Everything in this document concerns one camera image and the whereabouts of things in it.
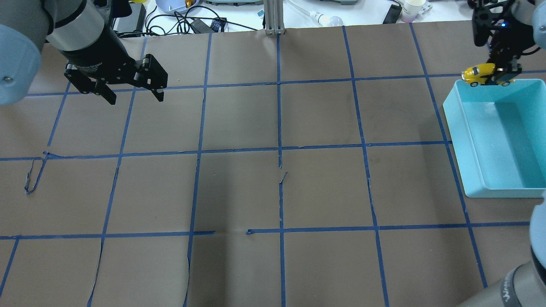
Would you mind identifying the turquoise plastic bin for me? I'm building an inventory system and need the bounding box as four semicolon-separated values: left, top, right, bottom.
443;78;546;198

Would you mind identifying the paper cup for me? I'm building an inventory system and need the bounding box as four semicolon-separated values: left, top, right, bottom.
400;0;427;23

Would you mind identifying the blue plate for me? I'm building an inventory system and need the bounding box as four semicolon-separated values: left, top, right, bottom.
155;0;201;13

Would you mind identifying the white light bulb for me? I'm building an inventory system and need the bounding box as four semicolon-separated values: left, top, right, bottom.
287;0;344;27

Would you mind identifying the aluminium frame post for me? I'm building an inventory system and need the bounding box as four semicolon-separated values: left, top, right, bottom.
263;0;285;35

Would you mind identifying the yellow beetle toy car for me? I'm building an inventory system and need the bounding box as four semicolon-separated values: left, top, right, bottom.
461;64;515;87

